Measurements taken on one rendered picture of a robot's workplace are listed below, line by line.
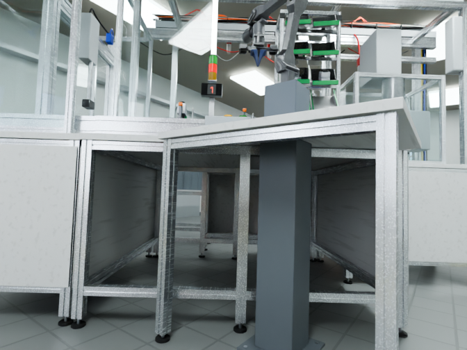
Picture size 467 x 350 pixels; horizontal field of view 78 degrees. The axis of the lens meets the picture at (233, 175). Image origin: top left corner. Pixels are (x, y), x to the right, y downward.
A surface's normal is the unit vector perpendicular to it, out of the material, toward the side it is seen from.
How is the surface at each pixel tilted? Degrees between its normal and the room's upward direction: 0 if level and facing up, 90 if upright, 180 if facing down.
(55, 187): 90
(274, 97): 90
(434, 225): 90
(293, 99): 90
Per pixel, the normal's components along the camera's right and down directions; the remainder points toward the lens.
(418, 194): 0.01, -0.06
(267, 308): -0.59, -0.07
